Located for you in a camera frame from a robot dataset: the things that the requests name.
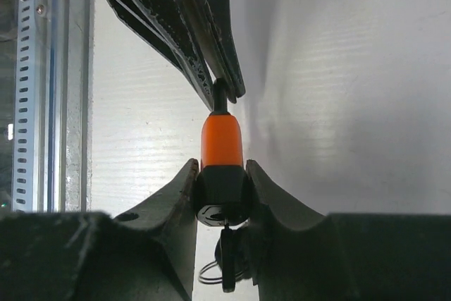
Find aluminium front rail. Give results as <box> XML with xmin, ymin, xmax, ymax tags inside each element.
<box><xmin>36</xmin><ymin>0</ymin><xmax>94</xmax><ymax>212</ymax></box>

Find white slotted cable duct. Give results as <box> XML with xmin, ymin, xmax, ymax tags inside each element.
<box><xmin>12</xmin><ymin>0</ymin><xmax>37</xmax><ymax>212</ymax></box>

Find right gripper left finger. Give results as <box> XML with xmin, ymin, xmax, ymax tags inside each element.
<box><xmin>1</xmin><ymin>159</ymin><xmax>197</xmax><ymax>300</ymax></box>

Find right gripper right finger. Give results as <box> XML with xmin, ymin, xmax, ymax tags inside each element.
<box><xmin>247</xmin><ymin>160</ymin><xmax>450</xmax><ymax>300</ymax></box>

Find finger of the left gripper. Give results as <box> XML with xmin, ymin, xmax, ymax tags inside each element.
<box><xmin>106</xmin><ymin>0</ymin><xmax>214</xmax><ymax>110</ymax></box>
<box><xmin>182</xmin><ymin>0</ymin><xmax>246</xmax><ymax>103</ymax></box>

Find orange black padlock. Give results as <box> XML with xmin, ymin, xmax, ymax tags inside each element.
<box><xmin>193</xmin><ymin>79</ymin><xmax>251</xmax><ymax>227</ymax></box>

